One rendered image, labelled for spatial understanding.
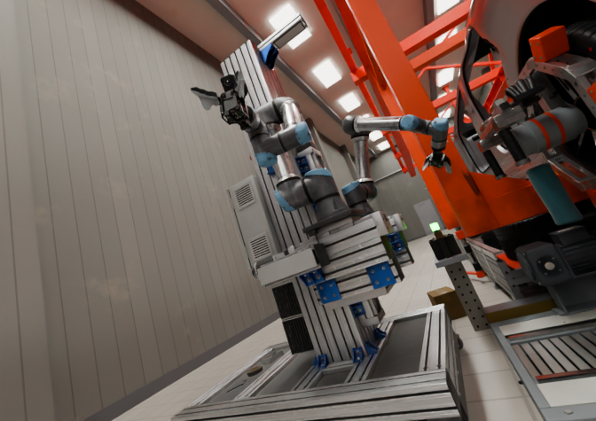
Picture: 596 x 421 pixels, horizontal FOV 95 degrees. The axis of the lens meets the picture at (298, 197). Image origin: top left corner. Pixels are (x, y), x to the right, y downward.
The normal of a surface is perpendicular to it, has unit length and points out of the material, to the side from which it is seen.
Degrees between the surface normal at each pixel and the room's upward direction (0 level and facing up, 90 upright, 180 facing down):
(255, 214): 90
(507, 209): 90
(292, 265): 90
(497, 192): 90
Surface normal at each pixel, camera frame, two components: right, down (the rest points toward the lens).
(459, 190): -0.43, -0.08
